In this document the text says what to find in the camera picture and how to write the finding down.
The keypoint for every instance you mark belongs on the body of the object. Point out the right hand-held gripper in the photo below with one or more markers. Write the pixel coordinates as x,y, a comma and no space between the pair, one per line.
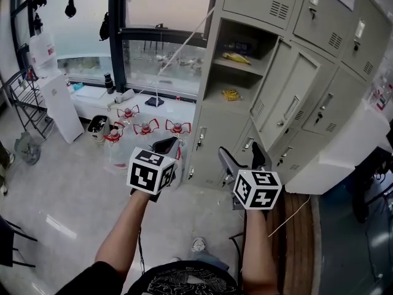
256,189

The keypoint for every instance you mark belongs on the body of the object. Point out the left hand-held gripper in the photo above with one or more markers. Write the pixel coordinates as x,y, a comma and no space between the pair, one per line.
144,174

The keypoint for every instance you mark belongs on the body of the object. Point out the small yellow packet item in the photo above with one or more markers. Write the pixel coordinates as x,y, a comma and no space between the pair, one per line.
231,95

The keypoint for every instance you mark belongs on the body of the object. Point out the long yellow packet item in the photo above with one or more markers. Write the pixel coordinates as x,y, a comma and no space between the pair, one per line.
236,57

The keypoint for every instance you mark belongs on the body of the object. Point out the gray metal locker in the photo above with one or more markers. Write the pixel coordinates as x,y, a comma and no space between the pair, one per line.
325,81

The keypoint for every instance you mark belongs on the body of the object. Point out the person's right forearm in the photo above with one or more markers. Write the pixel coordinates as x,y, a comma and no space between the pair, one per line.
258,250

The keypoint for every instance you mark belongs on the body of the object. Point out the person's left forearm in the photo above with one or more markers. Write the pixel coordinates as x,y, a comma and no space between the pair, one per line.
122,229

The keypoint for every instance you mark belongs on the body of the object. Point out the open gray locker door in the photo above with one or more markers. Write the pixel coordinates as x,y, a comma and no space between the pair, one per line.
285,94

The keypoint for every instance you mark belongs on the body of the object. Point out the dark folded cloth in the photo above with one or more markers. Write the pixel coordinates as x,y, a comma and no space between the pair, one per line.
153,101

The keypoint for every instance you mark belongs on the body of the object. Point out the white lying bottle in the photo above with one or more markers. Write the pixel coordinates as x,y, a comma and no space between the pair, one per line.
122,97

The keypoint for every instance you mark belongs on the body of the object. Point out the beige trash bin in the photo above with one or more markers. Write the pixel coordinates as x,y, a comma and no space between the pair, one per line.
97,129

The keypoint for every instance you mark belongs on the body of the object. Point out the white window ledge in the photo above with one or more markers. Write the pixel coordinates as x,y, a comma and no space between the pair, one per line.
98,103

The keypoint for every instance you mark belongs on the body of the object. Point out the black thermos flask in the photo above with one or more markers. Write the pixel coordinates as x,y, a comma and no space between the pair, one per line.
108,83

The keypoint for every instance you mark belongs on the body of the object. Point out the person's white shoe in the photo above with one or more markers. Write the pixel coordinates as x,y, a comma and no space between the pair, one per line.
198,244

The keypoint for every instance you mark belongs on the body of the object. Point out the brown wooden board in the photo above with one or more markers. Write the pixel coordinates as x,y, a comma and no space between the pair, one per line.
294,244

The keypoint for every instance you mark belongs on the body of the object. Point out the white low cabinet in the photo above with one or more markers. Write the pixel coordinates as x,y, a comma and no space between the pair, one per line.
344,152

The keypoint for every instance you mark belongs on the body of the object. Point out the person's jeans leg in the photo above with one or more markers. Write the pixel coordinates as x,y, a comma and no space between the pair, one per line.
208,260

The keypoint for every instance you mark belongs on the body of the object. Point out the dark box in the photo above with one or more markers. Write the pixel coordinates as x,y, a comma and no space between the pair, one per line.
242,46

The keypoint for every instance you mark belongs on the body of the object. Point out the white water dispenser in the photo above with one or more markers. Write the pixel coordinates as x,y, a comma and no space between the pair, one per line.
61,106

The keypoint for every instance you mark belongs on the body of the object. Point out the black office chair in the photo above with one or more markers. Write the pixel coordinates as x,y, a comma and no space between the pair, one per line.
373,177

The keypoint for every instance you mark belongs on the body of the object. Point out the person's black printed shirt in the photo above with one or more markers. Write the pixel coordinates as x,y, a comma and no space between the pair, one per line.
172,280

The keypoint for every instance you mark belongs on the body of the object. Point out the long black hanging bag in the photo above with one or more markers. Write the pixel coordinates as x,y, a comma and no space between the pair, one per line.
104,26

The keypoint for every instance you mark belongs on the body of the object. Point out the gray floor fan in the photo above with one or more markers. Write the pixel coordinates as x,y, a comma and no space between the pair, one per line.
27,147

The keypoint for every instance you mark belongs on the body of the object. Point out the black metal rack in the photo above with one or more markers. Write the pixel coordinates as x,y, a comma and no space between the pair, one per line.
27,103

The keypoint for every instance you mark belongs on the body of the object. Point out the clear water jug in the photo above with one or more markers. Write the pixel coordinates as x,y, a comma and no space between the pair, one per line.
43,52

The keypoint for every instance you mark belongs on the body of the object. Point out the small black hanging bag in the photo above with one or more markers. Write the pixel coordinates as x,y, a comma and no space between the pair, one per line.
70,8

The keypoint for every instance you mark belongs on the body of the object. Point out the black curved stool frame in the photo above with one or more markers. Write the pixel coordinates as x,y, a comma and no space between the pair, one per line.
238,250

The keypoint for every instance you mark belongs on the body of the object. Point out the black window frame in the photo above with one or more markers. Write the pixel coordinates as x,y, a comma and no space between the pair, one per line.
118,41

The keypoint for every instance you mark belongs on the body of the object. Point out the black chair frame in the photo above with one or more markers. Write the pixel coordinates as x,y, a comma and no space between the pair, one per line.
9,244

